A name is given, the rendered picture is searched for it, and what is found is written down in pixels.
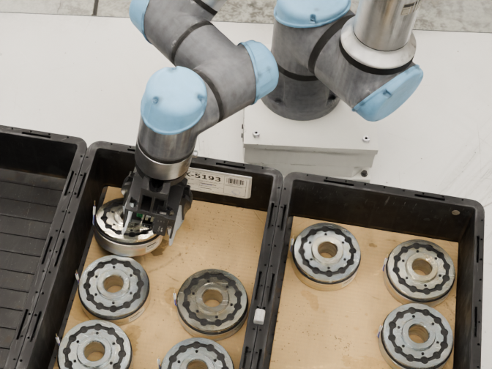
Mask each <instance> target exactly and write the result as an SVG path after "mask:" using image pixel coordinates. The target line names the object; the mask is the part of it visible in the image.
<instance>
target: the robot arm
mask: <svg viewBox="0 0 492 369"><path fill-rule="evenodd" d="M226 2H227V0H132V1H131V3H130V8H129V16H130V20H131V22H132V23H133V25H134V26H135V27H136V28H137V29H138V30H139V32H140V33H142V35H143V36H144V38H145V40H146V41H147V42H148V43H149V44H151V45H153V46H154V47H156V49H158V51H159V52H161V54H162V55H164V57H166V58H167V60H169V62H170V63H172V64H173V65H174V66H175V67H164V68H162V69H160V70H158V71H157V72H155V73H154V74H153V75H152V76H151V77H150V78H149V80H148V82H147V84H146V88H145V92H144V93H143V97H142V99H141V117H140V123H139V128H138V134H137V139H136V145H135V169H134V171H133V172H132V171H130V174H129V176H127V177H126V178H125V179H124V181H123V185H122V188H121V193H122V195H123V196H124V202H123V206H122V207H123V212H124V219H123V225H122V235H124V233H125V231H126V228H127V225H128V223H129V222H131V223H139V224H141V222H142V224H141V226H143V227H147V228H149V229H150V228H152V224H153V225H154V226H153V230H152V233H153V234H158V235H161V236H165V232H166V229H167V235H169V246H171V245H172V244H173V241H174V237H175V234H176V231H177V230H178V229H179V228H180V226H181V224H182V223H183V221H184V219H185V215H186V213H187V211H188V210H189V209H190V208H191V205H192V202H193V194H192V192H191V190H190V185H187V180H188V179H186V178H185V176H186V175H187V171H188V168H189V167H190V163H191V160H192V157H197V156H198V151H197V150H194V148H195V145H196V141H197V137H198V135H199V134H201V133H202V132H204V131H206V130H208V129H209V128H211V127H213V126H215V125H216V124H217V123H219V122H221V121H223V120H224V119H227V118H228V117H230V116H232V115H234V114H235V113H237V112H239V111H240V110H242V109H244V108H246V107H248V106H249V105H254V104H256V103H257V101H258V100H260V99H261V100H262V102H263V103H264V104H265V106H266V107H268V109H269V110H271V111H272V112H274V113H276V114H277V115H279V116H282V117H283V118H286V119H291V120H295V121H310V120H314V119H319V118H321V117H323V116H326V115H327V114H328V113H330V112H331V111H333V110H334V109H335V108H336V106H337V105H338V103H339V102H340V99H341V100H342V101H344V103H345V104H347V105H348V106H349V107H350V108H351V110H352V111H353V112H356V113H358V114H359V115H360V116H361V117H362V118H363V119H365V120H366V121H369V122H377V121H379V120H382V119H384V118H386V117H387V116H389V115H390V114H391V113H393V112H394V111H396V110H397V109H398V108H399V107H401V106H402V104H404V103H405V101H407V99H408V98H410V96H412V94H413V93H414V92H415V90H416V89H417V87H418V86H419V85H420V83H421V81H422V78H423V71H422V69H421V68H420V66H419V65H418V64H415V63H414V62H413V58H414V55H415V52H416V48H417V42H416V39H415V36H414V34H413V32H412V29H413V26H414V22H415V20H416V17H417V13H418V11H419V8H420V5H421V2H422V0H359V5H358V8H357V14H354V13H353V12H352V11H351V10H350V6H351V0H277V3H276V6H275V8H274V17H275V19H274V26H273V33H272V47H271V51H270V50H269V49H268V48H267V47H266V46H265V45H264V44H263V43H261V42H256V41H255V40H248V41H246V42H240V43H239V44H238V45H235V44H233V43H232V41H230V39H229V38H227V36H225V35H224V34H223V33H222V32H221V31H220V30H219V29H218V28H217V27H216V26H215V25H213V24H212V23H211V22H210V21H211V20H212V19H213V17H214V16H215V15H216V14H217V12H219V10H220V9H221V7H222V6H223V5H224V4H225V3H226Z"/></svg>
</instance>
